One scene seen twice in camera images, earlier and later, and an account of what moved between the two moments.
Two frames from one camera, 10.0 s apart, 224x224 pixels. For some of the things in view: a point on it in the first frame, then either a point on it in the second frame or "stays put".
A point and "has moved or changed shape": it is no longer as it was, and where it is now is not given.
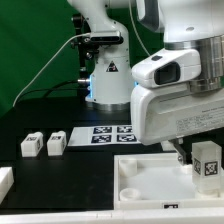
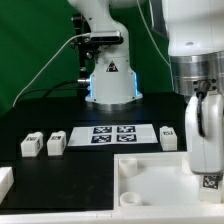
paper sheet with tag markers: x=102 y=135 stays put
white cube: x=207 y=167 has moved or changed shape
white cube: x=56 y=143 stays put
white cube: x=32 y=144 stays put
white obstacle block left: x=7 y=180 stays put
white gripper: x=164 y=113 -> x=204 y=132
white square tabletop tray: x=158 y=182 has moved or changed shape
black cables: x=51 y=90 stays put
